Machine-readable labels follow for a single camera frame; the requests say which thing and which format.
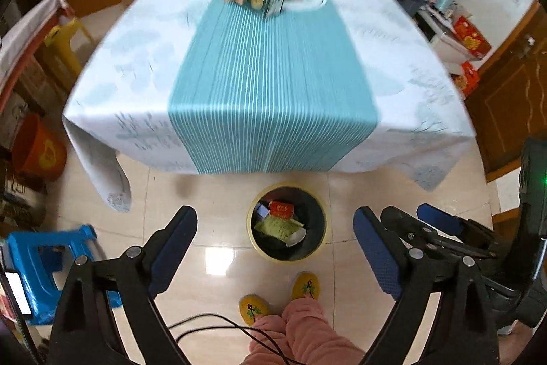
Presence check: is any black cable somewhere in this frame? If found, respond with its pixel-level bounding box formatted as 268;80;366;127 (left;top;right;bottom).
166;312;307;365

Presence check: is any yellow plastic stool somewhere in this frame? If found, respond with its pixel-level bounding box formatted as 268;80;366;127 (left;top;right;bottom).
43;17;96;94

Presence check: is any yellow embroidered right slipper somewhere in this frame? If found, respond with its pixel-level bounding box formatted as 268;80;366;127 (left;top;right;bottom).
290;271;321;300

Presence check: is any pink cloth side table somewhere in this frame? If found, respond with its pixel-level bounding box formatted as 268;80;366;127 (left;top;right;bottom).
0;0;75;110

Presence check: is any pink trouser leg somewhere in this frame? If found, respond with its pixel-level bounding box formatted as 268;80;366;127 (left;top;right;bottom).
243;297;365;364

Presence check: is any right human hand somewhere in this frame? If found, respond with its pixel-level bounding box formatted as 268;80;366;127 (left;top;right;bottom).
498;322;533;365

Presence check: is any red plastic bucket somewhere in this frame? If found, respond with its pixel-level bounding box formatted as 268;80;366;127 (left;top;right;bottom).
11;113;67;182

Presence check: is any red glossy box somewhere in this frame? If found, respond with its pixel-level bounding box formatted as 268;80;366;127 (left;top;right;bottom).
269;201;294;220

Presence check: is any red gift box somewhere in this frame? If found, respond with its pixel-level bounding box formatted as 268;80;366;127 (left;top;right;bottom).
453;16;491;59

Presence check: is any blue plastic stool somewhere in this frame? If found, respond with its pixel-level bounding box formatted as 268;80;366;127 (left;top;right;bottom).
5;225;97;325

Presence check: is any white teal patterned tablecloth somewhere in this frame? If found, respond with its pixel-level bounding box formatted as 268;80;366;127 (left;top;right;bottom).
62;0;475;212

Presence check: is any yellow round trash bin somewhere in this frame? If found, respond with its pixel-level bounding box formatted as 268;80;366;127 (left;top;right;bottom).
246;182;329;264

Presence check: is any wooden door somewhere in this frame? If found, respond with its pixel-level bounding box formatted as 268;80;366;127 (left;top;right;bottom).
465;2;546;182

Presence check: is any white smartphone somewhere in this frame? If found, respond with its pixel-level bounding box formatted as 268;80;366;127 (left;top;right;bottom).
1;271;32;321

